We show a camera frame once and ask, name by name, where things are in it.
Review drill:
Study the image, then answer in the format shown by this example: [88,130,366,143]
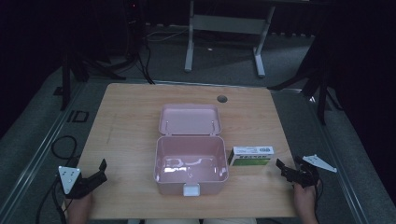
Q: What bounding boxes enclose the person's right hand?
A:
[293,181,322,224]

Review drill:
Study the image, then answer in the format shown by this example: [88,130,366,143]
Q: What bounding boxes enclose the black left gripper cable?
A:
[35,175,68,224]

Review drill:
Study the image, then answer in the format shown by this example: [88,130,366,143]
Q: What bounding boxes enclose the black looped floor cable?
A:
[50,135,79,167]

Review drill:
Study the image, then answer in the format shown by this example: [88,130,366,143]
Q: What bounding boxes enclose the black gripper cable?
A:
[35,175,68,224]
[313,177,324,224]

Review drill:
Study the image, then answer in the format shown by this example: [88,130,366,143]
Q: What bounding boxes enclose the black floor cables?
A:
[135,27,190,86]

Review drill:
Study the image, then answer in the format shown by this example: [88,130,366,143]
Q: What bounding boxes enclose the person's light trousers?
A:
[127,217,258,224]

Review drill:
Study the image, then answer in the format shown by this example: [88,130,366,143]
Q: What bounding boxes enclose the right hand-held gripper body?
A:
[290,154,338,189]

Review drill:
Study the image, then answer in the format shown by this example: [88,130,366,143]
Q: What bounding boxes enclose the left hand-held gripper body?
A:
[58,165,98,201]

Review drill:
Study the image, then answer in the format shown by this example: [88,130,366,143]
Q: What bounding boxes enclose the person's left hand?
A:
[64,192,93,224]

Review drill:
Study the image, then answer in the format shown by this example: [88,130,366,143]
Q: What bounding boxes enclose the black tripod stand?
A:
[266,29,344,126]
[59,50,127,112]

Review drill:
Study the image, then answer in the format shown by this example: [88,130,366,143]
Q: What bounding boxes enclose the dark computer tower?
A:
[122,0,147,62]

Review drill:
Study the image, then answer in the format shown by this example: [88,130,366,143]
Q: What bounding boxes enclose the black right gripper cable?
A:
[313,177,324,224]

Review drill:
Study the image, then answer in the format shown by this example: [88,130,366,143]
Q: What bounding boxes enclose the white and green medicine box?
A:
[227,146,276,167]

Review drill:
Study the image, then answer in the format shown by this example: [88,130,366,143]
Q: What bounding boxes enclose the grey metal desk frame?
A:
[184,0,276,78]

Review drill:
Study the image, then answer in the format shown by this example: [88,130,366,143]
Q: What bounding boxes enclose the pink plastic storage box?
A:
[153,103,230,198]

